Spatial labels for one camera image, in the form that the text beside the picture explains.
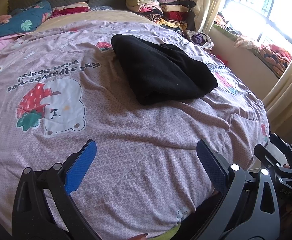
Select black sweater orange cuffs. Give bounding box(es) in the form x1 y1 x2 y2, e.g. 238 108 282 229
111 34 218 106

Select green sleeve forearm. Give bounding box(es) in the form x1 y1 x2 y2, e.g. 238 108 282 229
151 224 181 240

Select clothes on window sill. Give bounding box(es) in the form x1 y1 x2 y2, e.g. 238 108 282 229
213 12 292 78

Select right stack folded clothes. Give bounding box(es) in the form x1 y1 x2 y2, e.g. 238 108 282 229
157 0 196 31

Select stack folded clothes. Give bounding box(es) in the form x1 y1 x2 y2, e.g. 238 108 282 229
125 0 163 22
157 0 196 31

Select left stack folded clothes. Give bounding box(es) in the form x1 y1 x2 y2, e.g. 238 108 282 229
125 0 163 22

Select left hand painted nails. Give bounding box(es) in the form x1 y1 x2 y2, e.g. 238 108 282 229
130 233 148 240

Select pink strawberry print duvet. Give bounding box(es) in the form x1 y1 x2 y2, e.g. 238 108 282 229
0 21 269 239

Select red plastic bag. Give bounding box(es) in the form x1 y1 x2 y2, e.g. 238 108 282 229
216 55 228 67

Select bag with purple cloth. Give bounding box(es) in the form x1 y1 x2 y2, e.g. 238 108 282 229
185 30 214 53

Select window with bars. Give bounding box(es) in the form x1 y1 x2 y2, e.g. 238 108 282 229
219 0 292 53

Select beige blanket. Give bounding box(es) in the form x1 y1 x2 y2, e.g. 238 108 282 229
34 10 156 33

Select teal floral leaf quilt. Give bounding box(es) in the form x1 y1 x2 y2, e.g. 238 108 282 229
0 0 52 37

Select red and cream pillow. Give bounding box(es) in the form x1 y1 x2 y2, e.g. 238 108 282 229
51 2 90 18

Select cream curtain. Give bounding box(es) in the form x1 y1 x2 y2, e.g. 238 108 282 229
194 0 222 34

